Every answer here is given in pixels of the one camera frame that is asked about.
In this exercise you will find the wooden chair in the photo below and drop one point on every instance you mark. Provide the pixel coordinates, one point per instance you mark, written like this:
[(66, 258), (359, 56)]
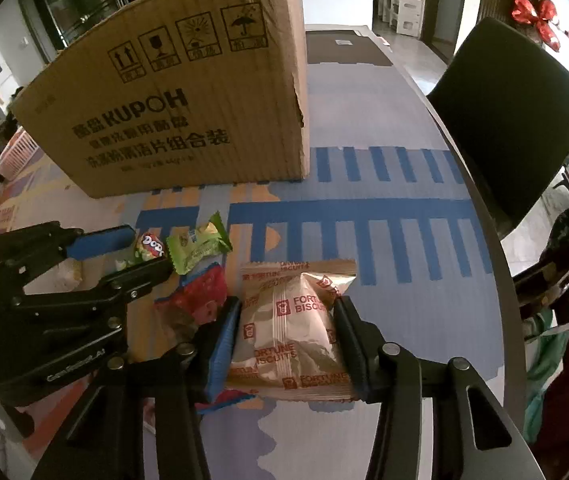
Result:
[(554, 280)]

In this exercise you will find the round colourful candy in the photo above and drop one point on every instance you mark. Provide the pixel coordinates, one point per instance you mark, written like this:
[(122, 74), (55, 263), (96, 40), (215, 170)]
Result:
[(150, 247)]

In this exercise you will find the dark hallway door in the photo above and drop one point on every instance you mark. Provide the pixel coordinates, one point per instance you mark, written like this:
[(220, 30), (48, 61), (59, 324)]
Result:
[(447, 0)]

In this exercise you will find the brown cardboard box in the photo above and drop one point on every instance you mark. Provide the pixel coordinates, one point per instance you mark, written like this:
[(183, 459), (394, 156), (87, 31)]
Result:
[(164, 110)]

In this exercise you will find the glass sliding door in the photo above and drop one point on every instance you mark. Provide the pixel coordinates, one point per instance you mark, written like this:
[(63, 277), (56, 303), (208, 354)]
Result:
[(74, 0)]

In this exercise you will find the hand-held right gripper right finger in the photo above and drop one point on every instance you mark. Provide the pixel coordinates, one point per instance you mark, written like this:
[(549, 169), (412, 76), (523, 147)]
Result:
[(349, 350)]

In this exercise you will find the crimson snack packet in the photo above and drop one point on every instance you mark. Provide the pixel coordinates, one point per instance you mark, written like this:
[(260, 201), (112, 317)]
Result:
[(197, 295)]

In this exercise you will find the red foil bow balloon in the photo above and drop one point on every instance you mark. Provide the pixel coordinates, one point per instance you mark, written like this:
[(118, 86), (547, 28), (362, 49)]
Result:
[(536, 17)]

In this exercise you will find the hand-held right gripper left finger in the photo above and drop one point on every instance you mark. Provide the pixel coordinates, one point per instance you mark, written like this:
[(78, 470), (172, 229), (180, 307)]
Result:
[(224, 350)]

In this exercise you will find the beige biscuit packet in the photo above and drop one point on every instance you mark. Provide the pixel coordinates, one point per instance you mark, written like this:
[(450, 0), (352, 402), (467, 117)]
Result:
[(289, 330)]

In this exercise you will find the brown cardboard sheet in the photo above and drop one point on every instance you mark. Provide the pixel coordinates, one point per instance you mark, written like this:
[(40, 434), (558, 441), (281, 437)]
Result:
[(349, 52)]

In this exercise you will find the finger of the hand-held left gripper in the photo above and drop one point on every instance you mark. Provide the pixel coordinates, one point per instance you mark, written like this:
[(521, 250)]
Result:
[(99, 242), (134, 280)]

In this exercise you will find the colourful patterned table mat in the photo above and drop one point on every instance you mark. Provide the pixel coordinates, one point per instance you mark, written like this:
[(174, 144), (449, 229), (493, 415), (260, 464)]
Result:
[(389, 200)]

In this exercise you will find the grey white snack packet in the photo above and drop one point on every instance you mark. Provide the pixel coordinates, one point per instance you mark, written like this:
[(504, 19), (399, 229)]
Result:
[(70, 272)]

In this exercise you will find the dark chair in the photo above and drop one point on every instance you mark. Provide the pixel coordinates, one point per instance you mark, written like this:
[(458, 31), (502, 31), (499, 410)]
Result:
[(509, 125)]

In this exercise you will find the white plastic basket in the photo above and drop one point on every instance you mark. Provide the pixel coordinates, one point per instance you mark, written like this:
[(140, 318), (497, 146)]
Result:
[(17, 157)]

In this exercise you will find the white shelf unit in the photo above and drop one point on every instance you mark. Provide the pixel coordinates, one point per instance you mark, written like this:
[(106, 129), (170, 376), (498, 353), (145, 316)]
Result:
[(407, 7)]

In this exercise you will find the green cloth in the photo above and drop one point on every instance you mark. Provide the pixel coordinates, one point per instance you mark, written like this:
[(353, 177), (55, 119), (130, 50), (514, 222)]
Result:
[(546, 360)]

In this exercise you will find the green snack packet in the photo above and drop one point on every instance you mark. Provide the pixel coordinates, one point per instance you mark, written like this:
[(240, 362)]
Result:
[(197, 247)]

